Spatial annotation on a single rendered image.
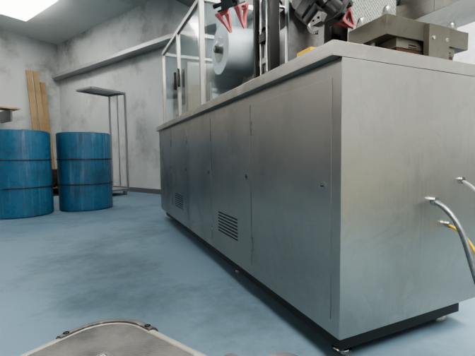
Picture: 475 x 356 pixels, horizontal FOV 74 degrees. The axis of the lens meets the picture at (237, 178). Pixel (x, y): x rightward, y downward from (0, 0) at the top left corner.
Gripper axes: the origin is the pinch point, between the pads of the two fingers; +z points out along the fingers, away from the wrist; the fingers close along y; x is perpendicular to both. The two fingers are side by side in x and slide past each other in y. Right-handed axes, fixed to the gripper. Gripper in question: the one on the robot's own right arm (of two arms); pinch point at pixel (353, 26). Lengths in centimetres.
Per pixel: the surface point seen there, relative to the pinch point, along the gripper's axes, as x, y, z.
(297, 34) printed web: 10.0, -38.3, -2.7
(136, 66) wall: 83, -486, -62
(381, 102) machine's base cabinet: -34.9, 26.2, 2.7
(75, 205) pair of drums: -142, -310, -44
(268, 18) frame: 4.2, -34.1, -19.9
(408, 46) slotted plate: -8.2, 19.1, 9.9
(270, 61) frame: -12.0, -33.1, -10.8
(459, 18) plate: 28.5, 9.2, 37.3
